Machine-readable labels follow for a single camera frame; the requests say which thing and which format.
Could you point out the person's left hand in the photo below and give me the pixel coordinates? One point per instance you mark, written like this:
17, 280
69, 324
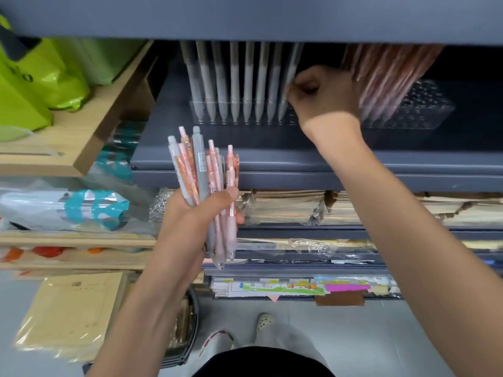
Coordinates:
182, 231

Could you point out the person's right hand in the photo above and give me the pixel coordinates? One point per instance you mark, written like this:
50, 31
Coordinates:
328, 102

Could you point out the person's left thumb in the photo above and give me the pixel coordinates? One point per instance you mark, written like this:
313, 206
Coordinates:
221, 199

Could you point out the person's right thumb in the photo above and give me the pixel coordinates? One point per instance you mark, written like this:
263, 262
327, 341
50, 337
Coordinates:
295, 101

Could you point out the bunch of pink and grey pens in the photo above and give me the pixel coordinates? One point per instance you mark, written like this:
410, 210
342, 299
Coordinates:
200, 164

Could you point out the single grey pen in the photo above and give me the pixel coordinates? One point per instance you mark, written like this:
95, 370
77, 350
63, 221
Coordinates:
295, 60

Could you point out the person's right forearm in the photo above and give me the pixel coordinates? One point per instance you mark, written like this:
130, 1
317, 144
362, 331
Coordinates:
397, 219

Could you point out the person's left forearm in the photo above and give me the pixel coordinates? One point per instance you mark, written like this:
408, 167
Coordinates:
149, 318

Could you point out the crumpled clear cellophane wrap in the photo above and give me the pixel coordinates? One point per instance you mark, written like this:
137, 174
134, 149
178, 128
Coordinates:
160, 204

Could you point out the stack of brown paper envelopes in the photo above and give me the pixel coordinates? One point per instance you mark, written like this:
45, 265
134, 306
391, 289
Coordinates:
283, 208
440, 210

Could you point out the row of grey pens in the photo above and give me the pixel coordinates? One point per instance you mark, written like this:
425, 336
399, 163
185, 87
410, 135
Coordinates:
235, 78

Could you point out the grey metal shelving unit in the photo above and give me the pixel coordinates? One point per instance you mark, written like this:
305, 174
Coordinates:
275, 162

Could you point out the cluster of pink patterned pens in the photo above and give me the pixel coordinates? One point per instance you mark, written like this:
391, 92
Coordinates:
387, 74

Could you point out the clear wrapped paper packets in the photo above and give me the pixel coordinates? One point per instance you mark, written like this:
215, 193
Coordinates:
314, 246

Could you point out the colourful sticker sheets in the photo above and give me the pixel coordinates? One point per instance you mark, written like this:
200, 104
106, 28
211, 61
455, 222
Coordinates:
283, 287

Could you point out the teal and white plastic bag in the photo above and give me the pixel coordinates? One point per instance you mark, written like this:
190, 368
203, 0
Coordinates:
118, 160
90, 208

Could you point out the black shopping basket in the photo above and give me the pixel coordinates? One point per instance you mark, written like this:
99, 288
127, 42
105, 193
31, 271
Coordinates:
184, 333

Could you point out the brown paper piece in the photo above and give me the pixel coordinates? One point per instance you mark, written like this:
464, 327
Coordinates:
340, 298

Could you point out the wooden shelving unit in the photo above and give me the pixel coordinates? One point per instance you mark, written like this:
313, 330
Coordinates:
78, 133

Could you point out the grey trousers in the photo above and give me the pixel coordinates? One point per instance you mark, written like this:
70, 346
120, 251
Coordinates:
287, 341

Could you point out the black shirt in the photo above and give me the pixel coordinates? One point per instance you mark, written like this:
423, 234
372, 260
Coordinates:
263, 365

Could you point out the orange printed packets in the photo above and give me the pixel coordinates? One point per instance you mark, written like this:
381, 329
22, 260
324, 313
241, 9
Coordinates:
47, 252

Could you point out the pale green plastic bag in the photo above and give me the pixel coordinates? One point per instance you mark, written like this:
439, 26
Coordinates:
102, 58

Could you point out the yellow paper packet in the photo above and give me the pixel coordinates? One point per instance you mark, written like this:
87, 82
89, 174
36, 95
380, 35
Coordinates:
70, 314

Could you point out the lime green plastic bag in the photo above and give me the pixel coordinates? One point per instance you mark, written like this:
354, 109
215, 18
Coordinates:
17, 105
59, 80

